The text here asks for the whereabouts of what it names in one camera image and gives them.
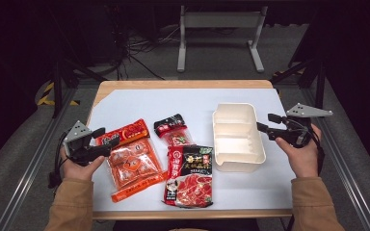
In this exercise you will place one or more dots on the aluminium rail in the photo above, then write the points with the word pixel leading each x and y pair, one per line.
pixel 350 173
pixel 29 173

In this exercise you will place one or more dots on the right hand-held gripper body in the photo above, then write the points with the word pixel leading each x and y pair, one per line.
pixel 302 110

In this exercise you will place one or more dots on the large red black soup packet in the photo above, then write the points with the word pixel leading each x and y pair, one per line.
pixel 191 176

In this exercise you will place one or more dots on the wooden table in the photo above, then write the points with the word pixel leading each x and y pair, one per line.
pixel 173 84

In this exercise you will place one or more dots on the grey metal stand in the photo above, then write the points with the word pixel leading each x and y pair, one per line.
pixel 220 20

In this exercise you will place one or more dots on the small black red sauce packet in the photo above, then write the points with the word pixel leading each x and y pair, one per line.
pixel 173 130

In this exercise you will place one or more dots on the yellow black floor tape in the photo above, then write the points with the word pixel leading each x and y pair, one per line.
pixel 45 96

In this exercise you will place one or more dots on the black tripod stand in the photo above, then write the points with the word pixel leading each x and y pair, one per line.
pixel 319 86
pixel 58 83

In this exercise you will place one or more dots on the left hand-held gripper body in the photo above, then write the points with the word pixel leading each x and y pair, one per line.
pixel 77 131

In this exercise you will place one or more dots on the person's right hand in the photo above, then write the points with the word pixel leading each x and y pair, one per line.
pixel 303 160

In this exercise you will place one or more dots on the white divided plastic container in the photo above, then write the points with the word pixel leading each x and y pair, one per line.
pixel 237 138

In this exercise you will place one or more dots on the orange seasoning packet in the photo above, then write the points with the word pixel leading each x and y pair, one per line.
pixel 135 160

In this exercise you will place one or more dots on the white table mat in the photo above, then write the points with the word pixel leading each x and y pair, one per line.
pixel 179 102

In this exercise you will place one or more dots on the person's left hand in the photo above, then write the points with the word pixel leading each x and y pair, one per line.
pixel 77 171

